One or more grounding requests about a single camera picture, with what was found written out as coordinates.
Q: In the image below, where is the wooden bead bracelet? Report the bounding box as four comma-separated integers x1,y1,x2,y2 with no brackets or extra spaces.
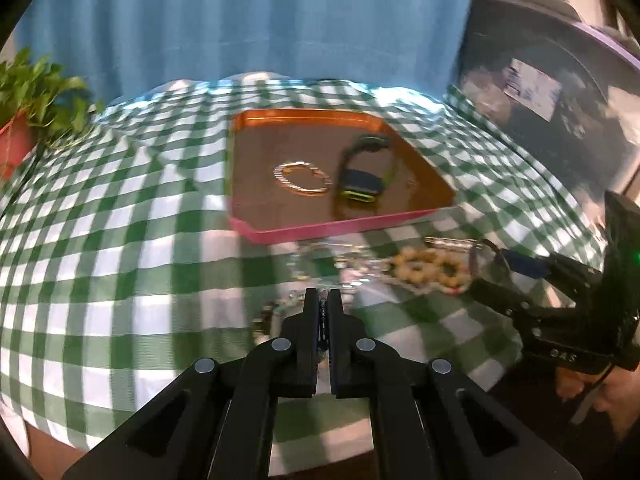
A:
391,246,474,295

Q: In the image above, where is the mixed bead bracelet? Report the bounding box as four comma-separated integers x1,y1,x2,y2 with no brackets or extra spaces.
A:
252,284,362,340

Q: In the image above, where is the black smartwatch green trim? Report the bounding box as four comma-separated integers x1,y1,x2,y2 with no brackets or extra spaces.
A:
336,134,397,204

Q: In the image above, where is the silver chain bracelet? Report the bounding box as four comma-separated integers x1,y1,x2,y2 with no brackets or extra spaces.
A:
272,160,334,196

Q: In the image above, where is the person right hand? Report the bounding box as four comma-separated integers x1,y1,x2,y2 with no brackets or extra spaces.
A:
555,367,639,441

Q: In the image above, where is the green checkered tablecloth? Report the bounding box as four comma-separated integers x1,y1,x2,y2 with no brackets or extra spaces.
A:
1,80,604,450

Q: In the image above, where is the clear storage bin purple lid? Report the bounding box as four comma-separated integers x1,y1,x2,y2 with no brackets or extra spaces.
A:
458,0,639,203

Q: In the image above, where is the copper pink tray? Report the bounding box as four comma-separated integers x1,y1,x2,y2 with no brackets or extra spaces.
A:
226,108,456,245

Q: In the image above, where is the potted green plant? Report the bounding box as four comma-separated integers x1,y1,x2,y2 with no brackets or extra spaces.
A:
1,48,105,181

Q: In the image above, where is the blue curtain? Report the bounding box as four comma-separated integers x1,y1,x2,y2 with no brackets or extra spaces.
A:
13,0,471,101

